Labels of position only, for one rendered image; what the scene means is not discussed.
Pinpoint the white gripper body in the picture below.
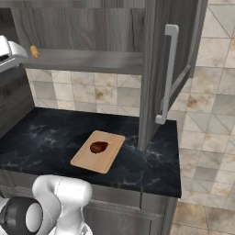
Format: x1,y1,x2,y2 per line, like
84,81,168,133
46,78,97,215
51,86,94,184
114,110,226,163
0,35,29,73

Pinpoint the tan wooden rolling pin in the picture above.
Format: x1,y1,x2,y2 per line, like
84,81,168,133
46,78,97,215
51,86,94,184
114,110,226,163
29,45,41,60

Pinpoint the dark grey tall cabinet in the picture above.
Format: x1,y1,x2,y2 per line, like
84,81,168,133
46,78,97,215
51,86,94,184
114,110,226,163
0,64,36,140

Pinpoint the brown piece of meat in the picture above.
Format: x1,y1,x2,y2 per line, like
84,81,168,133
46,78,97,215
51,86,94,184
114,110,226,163
89,140,113,155

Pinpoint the light wooden cutting board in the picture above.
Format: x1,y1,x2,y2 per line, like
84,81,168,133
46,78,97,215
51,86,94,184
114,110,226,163
70,129,127,174

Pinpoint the grey wooden cabinet door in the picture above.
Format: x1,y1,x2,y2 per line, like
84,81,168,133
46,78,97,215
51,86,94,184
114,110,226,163
137,0,209,152

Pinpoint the grey base cabinet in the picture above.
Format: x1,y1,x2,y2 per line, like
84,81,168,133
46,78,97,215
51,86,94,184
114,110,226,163
0,169,179,235

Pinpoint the grey wooden wall cabinet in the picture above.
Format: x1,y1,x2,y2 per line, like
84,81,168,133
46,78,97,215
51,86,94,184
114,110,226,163
0,0,147,76

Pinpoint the grey cabinet door handle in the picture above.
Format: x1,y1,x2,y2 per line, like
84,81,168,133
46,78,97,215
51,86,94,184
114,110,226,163
154,24,180,125

